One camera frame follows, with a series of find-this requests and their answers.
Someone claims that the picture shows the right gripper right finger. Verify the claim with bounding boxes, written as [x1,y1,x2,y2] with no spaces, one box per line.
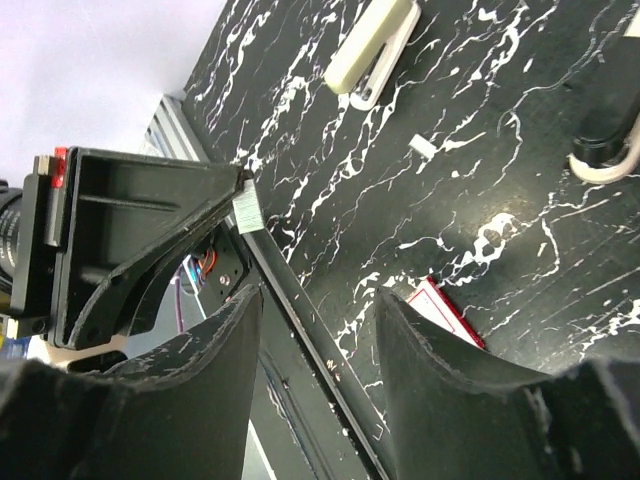
[374,287,639,479]

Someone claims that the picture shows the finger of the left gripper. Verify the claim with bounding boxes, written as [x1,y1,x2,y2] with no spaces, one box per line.
[64,147,250,260]
[52,221,235,350]

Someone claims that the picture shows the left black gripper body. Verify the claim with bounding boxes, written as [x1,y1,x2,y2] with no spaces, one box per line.
[1,147,68,341]

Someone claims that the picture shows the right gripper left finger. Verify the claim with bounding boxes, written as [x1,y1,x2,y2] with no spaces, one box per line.
[1,285,263,479]

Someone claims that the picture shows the beige stapler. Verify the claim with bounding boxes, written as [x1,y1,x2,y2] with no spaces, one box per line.
[324,0,421,111]

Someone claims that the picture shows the silver staple strip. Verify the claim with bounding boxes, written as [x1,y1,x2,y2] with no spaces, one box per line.
[233,179,265,235]

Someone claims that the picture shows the red white staple box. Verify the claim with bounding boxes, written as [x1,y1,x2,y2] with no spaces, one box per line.
[407,277,485,349]

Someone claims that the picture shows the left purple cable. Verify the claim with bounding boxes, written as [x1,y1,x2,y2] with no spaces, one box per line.
[169,264,189,334]

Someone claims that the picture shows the aluminium rail frame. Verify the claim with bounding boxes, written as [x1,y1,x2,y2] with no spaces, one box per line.
[139,95,209,162]

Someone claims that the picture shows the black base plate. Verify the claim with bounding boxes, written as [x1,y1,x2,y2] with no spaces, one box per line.
[200,222,395,479]

